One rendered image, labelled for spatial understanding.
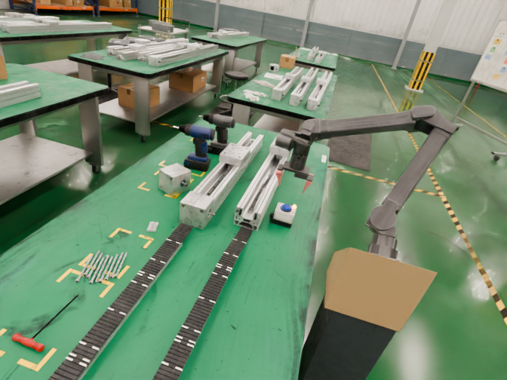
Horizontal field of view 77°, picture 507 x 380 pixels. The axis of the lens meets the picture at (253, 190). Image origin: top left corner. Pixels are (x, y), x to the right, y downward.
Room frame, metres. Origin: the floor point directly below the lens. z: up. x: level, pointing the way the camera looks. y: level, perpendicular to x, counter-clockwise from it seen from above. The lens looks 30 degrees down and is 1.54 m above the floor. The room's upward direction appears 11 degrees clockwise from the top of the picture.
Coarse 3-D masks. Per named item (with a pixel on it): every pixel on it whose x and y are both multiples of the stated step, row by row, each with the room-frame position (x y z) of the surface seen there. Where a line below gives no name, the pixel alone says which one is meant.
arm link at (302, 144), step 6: (294, 138) 1.10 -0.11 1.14; (300, 138) 1.10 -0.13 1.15; (294, 144) 1.12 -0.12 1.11; (300, 144) 1.07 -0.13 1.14; (306, 144) 1.07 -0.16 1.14; (294, 150) 1.08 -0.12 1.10; (300, 150) 1.07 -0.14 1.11; (306, 150) 1.07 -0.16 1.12; (300, 156) 1.06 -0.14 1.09; (306, 156) 1.08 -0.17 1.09
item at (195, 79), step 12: (0, 60) 2.17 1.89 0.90; (288, 60) 4.90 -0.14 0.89; (0, 72) 2.15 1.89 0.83; (180, 72) 4.81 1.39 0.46; (192, 72) 4.96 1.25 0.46; (204, 72) 5.16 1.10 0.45; (132, 84) 3.80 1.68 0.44; (180, 84) 4.72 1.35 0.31; (192, 84) 4.70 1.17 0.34; (204, 84) 5.21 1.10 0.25; (120, 96) 3.62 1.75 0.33; (132, 96) 3.57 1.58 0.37; (156, 96) 3.87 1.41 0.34; (132, 108) 3.58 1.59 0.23
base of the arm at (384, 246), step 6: (378, 234) 0.81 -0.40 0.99; (372, 240) 0.82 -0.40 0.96; (378, 240) 0.80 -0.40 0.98; (384, 240) 0.79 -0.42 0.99; (390, 240) 0.79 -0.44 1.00; (396, 240) 0.80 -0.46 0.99; (372, 246) 0.79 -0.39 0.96; (378, 246) 0.78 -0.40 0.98; (384, 246) 0.77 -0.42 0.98; (390, 246) 0.78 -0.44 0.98; (396, 246) 0.80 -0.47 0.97; (372, 252) 0.77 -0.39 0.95; (378, 252) 0.76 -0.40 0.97; (384, 252) 0.76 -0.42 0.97; (390, 252) 0.76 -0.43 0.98; (396, 252) 0.77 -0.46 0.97; (390, 258) 0.73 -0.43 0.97; (396, 258) 0.76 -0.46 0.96
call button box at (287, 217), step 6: (282, 204) 1.12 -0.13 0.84; (276, 210) 1.07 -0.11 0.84; (282, 210) 1.07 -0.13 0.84; (294, 210) 1.09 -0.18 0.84; (270, 216) 1.10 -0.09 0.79; (276, 216) 1.06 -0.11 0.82; (282, 216) 1.05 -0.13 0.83; (288, 216) 1.05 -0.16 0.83; (276, 222) 1.06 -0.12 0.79; (282, 222) 1.05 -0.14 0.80; (288, 222) 1.05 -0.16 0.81
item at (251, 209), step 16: (272, 160) 1.54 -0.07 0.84; (288, 160) 1.65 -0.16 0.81; (256, 176) 1.27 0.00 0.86; (272, 176) 1.31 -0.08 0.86; (256, 192) 1.20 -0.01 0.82; (272, 192) 1.22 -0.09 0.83; (240, 208) 1.00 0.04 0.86; (256, 208) 1.08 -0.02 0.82; (240, 224) 1.01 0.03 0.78; (256, 224) 0.99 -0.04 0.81
